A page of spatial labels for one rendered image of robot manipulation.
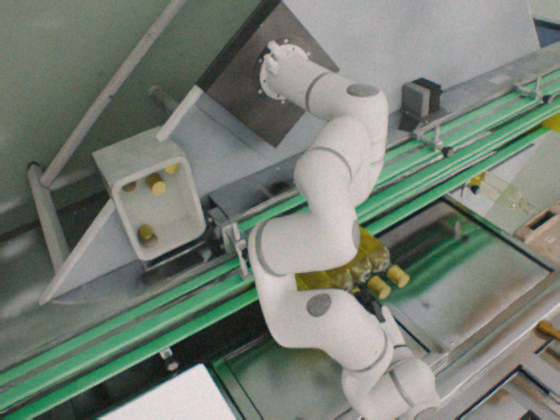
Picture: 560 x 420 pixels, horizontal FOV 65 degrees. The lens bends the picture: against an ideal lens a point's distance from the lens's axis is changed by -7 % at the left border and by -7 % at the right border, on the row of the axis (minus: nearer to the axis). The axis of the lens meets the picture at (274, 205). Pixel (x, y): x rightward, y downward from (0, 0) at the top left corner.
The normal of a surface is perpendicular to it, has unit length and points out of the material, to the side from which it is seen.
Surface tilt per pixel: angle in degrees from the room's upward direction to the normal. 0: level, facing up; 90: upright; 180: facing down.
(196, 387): 90
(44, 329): 90
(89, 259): 0
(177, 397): 90
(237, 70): 1
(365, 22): 0
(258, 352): 90
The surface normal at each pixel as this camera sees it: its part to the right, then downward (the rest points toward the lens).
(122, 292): -0.11, -0.77
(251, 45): 0.51, 0.51
